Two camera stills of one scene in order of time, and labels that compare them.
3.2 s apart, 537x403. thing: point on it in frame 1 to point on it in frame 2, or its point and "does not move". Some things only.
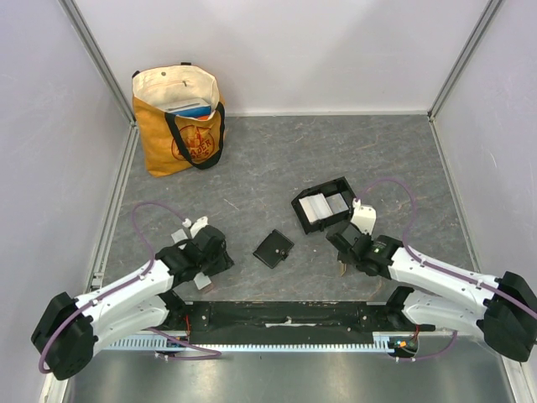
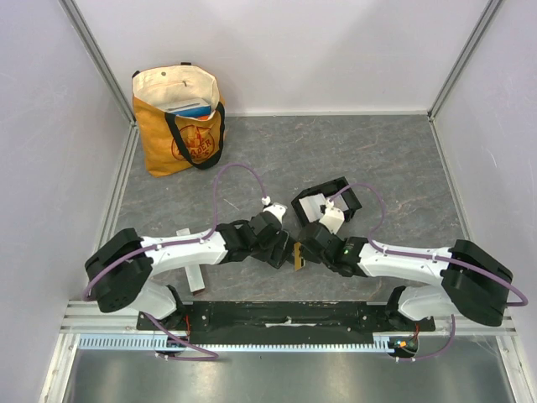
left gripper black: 223,263 to 274,253
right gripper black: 348,247 to 310,245
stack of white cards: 315,207 does not move
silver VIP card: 336,203 does not move
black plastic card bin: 339,185 does not move
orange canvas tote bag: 181,115 does not move
